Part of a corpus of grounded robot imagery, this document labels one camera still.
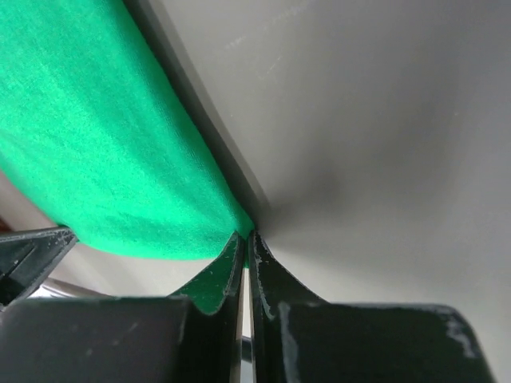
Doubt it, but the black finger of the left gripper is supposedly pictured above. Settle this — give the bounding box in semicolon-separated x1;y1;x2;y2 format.
1;227;77;307

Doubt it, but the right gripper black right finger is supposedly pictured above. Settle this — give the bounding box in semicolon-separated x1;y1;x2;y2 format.
248;232;493;382

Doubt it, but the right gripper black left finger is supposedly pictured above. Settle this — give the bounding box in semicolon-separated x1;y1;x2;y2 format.
1;233;244;382

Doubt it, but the green t shirt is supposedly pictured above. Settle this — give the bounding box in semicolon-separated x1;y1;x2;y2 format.
1;1;253;260

